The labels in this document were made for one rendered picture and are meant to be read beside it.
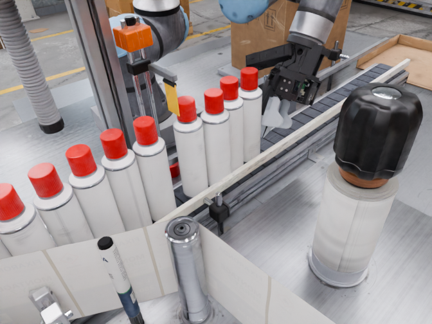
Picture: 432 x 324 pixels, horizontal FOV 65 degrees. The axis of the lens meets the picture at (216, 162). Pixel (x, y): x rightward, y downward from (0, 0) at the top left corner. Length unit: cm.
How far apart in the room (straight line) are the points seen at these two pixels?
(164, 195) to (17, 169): 49
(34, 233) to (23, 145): 59
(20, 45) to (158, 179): 26
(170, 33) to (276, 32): 31
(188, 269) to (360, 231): 22
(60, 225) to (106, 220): 7
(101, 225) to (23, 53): 26
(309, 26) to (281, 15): 34
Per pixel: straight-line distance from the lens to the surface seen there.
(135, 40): 55
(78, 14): 58
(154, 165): 54
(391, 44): 154
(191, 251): 38
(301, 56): 71
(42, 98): 55
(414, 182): 86
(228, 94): 62
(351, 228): 47
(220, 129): 59
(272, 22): 106
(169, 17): 91
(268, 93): 71
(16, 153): 104
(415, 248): 66
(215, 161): 64
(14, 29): 52
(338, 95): 103
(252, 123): 68
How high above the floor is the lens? 135
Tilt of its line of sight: 39 degrees down
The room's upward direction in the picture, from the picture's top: 4 degrees counter-clockwise
